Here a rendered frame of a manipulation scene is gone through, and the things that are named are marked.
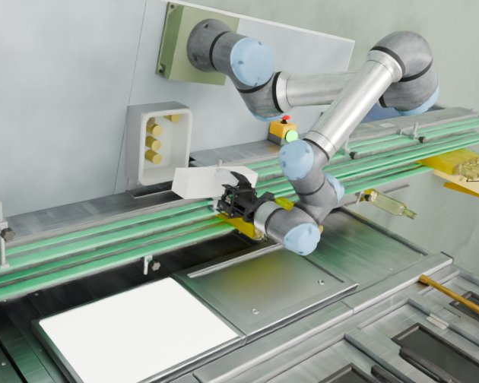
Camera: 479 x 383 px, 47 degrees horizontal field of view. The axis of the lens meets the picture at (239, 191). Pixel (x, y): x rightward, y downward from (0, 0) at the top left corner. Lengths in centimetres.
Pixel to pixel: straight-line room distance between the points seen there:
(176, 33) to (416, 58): 65
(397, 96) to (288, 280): 66
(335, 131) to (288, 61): 85
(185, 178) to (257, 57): 37
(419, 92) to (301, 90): 31
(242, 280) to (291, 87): 59
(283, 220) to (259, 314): 40
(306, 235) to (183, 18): 72
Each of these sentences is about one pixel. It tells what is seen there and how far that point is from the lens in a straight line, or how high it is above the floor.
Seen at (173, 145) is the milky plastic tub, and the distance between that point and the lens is 176.
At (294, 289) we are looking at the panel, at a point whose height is 123.
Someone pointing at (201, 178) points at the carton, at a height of 111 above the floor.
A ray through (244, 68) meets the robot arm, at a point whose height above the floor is 105.
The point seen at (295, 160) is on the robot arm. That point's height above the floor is 141.
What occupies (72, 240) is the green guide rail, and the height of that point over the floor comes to 92.
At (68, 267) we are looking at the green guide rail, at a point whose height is 93.
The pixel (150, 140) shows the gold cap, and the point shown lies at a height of 80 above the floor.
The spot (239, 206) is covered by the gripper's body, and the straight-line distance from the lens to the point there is 135.
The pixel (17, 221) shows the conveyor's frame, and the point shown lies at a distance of 159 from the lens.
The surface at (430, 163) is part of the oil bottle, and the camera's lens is 269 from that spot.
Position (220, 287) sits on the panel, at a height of 111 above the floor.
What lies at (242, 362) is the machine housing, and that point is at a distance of 142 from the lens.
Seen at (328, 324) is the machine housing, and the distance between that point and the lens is 161.
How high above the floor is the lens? 211
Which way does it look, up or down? 41 degrees down
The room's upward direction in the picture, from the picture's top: 121 degrees clockwise
